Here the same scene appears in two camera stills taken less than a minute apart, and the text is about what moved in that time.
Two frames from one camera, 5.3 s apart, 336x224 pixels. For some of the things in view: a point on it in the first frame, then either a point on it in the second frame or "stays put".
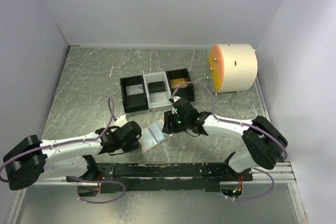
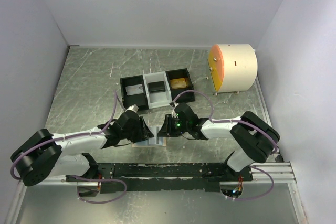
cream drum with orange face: x=232 y=67 stays put
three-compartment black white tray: x=149 y=91 stays put
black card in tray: x=156 y=86 stays put
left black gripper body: x=128 y=146 -> x=134 y=134
